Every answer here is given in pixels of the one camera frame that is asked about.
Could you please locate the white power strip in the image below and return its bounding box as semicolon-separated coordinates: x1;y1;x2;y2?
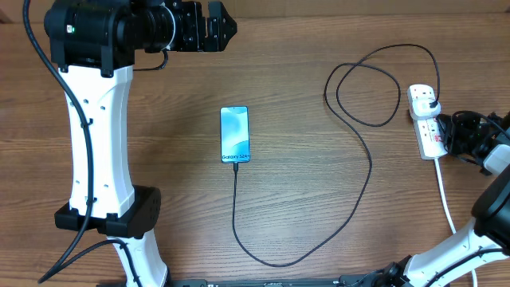
407;84;447;160

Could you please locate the blue Galaxy smartphone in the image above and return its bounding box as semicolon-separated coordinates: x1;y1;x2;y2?
220;106;251;163

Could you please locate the black charger cable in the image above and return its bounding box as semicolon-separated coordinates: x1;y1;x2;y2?
231;43;441;268

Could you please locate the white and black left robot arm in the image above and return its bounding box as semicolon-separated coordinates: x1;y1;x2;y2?
44;1;237;286

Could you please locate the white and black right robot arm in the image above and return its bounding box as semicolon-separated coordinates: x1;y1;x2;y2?
371;111;509;286

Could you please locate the white charger plug adapter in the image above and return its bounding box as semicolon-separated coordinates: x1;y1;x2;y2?
410;100;441;120

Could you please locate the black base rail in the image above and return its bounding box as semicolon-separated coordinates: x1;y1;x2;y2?
170;273;379;287

